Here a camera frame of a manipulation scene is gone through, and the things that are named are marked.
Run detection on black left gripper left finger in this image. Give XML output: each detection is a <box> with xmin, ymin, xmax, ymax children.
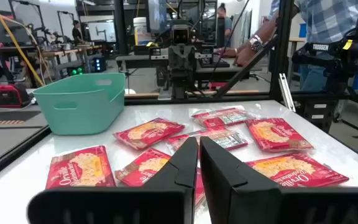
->
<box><xmin>26</xmin><ymin>136</ymin><xmax>199</xmax><ymax>224</ymax></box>

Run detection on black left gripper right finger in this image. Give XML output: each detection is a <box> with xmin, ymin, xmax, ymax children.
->
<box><xmin>200</xmin><ymin>136</ymin><xmax>358</xmax><ymax>224</ymax></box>

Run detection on black keyboard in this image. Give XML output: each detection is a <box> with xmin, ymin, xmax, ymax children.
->
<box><xmin>201</xmin><ymin>57</ymin><xmax>231</xmax><ymax>68</ymax></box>

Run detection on white plastic tub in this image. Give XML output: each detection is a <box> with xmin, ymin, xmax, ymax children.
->
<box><xmin>132</xmin><ymin>17</ymin><xmax>151</xmax><ymax>46</ymax></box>

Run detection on person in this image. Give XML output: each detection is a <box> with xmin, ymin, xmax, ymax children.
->
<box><xmin>214</xmin><ymin>2</ymin><xmax>239</xmax><ymax>58</ymax></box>
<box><xmin>71</xmin><ymin>20</ymin><xmax>86</xmax><ymax>45</ymax></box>
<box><xmin>234</xmin><ymin>0</ymin><xmax>358</xmax><ymax>91</ymax></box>

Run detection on person's hand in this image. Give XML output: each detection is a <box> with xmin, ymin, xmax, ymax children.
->
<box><xmin>234</xmin><ymin>45</ymin><xmax>257</xmax><ymax>67</ymax></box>

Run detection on silver wristwatch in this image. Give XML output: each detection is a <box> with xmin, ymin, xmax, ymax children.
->
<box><xmin>249</xmin><ymin>34</ymin><xmax>264</xmax><ymax>52</ymax></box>

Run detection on black box blue lights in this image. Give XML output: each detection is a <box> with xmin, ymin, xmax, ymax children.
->
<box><xmin>91</xmin><ymin>55</ymin><xmax>108</xmax><ymax>73</ymax></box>

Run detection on white screen monitor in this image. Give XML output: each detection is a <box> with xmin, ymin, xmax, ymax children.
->
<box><xmin>87</xmin><ymin>21</ymin><xmax>117</xmax><ymax>43</ymax></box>

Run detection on black box green lights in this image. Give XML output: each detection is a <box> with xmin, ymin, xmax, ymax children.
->
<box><xmin>68</xmin><ymin>65</ymin><xmax>85</xmax><ymax>77</ymax></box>

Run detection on teal plastic basket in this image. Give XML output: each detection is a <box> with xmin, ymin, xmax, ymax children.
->
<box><xmin>32</xmin><ymin>73</ymin><xmax>126</xmax><ymax>136</ymax></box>

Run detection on black storage box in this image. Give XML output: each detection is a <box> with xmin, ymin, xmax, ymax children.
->
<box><xmin>303</xmin><ymin>100</ymin><xmax>339</xmax><ymax>133</ymax></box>

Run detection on wooden workbench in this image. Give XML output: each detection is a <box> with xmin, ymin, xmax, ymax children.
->
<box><xmin>40</xmin><ymin>45</ymin><xmax>104</xmax><ymax>82</ymax></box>

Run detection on red black power unit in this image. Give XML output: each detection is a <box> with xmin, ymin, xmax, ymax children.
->
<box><xmin>0</xmin><ymin>83</ymin><xmax>33</xmax><ymax>109</ymax></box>

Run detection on black striped floor mat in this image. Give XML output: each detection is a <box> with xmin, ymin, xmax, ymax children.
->
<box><xmin>0</xmin><ymin>110</ymin><xmax>42</xmax><ymax>128</ymax></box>

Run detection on white metal corner bracket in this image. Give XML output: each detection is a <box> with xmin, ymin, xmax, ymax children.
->
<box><xmin>157</xmin><ymin>89</ymin><xmax>173</xmax><ymax>101</ymax></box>
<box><xmin>277</xmin><ymin>73</ymin><xmax>297</xmax><ymax>113</ymax></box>

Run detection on black diagonal frame strut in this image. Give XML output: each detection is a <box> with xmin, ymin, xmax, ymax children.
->
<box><xmin>215</xmin><ymin>35</ymin><xmax>280</xmax><ymax>100</ymax></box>

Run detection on black frame post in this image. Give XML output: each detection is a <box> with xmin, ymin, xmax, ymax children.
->
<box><xmin>268</xmin><ymin>0</ymin><xmax>295</xmax><ymax>101</ymax></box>

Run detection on yellow hanging cable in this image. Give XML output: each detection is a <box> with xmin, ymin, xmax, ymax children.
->
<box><xmin>0</xmin><ymin>0</ymin><xmax>45</xmax><ymax>87</ymax></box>

